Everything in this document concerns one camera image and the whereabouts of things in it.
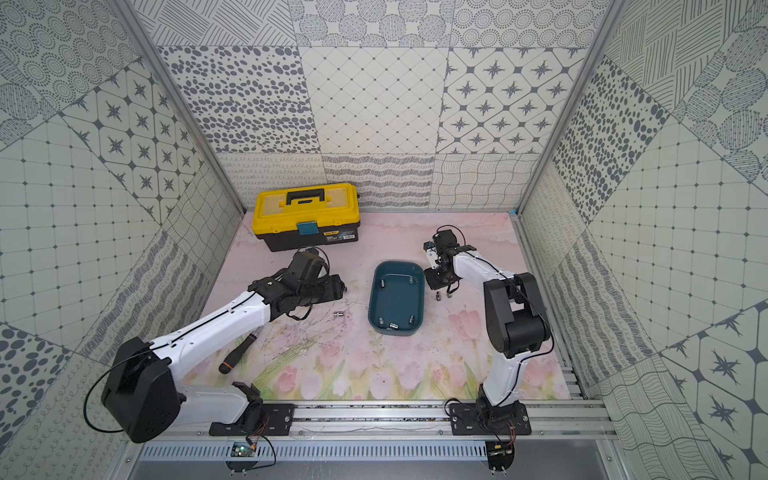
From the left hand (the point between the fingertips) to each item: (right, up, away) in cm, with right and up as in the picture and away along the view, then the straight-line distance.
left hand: (335, 282), depth 84 cm
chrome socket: (0, -11, +7) cm, 13 cm away
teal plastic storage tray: (+18, -7, +11) cm, 22 cm away
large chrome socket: (+35, -7, +13) cm, 38 cm away
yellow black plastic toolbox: (-18, +19, +14) cm, 30 cm away
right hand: (+32, -2, +13) cm, 34 cm away
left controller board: (-21, -39, -12) cm, 46 cm away
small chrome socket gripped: (+31, -7, +12) cm, 34 cm away
